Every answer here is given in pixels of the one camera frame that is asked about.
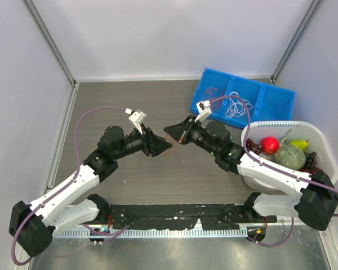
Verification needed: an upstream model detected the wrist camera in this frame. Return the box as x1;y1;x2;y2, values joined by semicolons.
194;100;212;123
125;108;147;135

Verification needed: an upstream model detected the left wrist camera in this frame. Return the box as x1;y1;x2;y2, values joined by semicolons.
125;108;147;135

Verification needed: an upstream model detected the red apple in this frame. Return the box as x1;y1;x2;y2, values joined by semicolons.
261;137;279;155

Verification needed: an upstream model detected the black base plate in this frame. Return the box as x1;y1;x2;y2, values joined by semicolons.
104;204;277;231

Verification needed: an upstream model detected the blue three-compartment bin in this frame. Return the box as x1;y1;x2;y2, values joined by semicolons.
190;68;295;128

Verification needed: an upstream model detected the red grapes bunch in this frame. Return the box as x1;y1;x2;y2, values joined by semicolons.
245;138;262;155

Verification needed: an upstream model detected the white string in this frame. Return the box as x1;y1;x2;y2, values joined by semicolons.
224;91;254;119

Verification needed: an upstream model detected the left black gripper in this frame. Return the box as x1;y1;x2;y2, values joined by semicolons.
113;123;172;160

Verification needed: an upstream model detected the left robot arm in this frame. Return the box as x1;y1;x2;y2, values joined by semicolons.
8;125;172;258

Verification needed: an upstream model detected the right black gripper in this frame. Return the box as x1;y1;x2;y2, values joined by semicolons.
164;115;219;156

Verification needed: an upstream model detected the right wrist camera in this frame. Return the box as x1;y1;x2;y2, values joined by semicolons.
194;100;212;123

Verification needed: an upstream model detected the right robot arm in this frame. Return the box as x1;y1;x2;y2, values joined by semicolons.
164;115;338;231

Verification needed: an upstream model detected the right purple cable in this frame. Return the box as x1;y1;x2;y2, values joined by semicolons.
210;94;338;248

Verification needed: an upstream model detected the slotted cable duct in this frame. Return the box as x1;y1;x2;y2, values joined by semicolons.
57;227;248;239

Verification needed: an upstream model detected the cantaloupe melon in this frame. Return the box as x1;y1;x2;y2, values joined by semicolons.
273;145;306;170

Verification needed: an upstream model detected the dark grapes bunch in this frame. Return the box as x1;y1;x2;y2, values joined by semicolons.
300;152;323;174

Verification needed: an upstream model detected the green pear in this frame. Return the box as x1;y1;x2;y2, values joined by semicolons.
288;139;309;152

